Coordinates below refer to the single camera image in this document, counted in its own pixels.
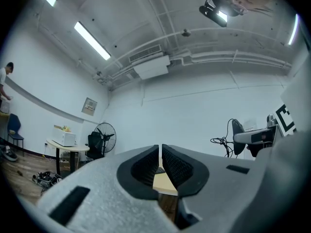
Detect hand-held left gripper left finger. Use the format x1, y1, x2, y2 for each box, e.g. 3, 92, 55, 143
29, 144, 179, 233

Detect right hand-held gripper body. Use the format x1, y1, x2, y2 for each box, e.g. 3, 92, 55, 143
246, 102, 297, 158

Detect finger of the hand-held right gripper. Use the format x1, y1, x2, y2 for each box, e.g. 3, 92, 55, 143
233, 128, 271, 145

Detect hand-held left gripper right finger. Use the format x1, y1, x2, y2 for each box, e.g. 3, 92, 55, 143
162, 144, 267, 233

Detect black wired mouse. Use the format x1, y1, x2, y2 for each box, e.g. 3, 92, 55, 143
210, 118, 245, 158

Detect black office chair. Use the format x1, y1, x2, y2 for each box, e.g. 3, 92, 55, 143
85, 131, 105, 160

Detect round beige table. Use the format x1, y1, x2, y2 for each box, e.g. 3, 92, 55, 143
46, 139, 90, 177

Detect pile of floor equipment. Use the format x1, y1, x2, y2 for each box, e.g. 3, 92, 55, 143
32, 170, 64, 193

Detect white microwave oven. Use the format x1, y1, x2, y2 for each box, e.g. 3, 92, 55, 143
52, 127, 76, 147

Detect yellow flower bunch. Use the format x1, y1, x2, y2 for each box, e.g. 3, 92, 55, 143
53, 124, 73, 133

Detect white ceiling pipes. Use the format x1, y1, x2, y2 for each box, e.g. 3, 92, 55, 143
98, 49, 292, 86

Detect blue chair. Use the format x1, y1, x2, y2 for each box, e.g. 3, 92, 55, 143
6, 113, 25, 157

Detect white air conditioner unit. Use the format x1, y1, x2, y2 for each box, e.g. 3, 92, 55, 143
128, 44, 171, 80

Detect white wall notice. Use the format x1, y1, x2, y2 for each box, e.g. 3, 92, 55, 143
243, 117, 258, 132

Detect black pedestal fan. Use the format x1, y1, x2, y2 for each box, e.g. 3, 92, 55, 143
93, 122, 117, 158

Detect grey electrical wall panel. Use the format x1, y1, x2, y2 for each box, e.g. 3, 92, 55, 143
81, 97, 98, 117

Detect grey wall trunking strip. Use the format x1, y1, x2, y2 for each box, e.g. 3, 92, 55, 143
4, 76, 85, 124

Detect black head-mounted camera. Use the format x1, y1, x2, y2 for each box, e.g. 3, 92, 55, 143
199, 1, 228, 28

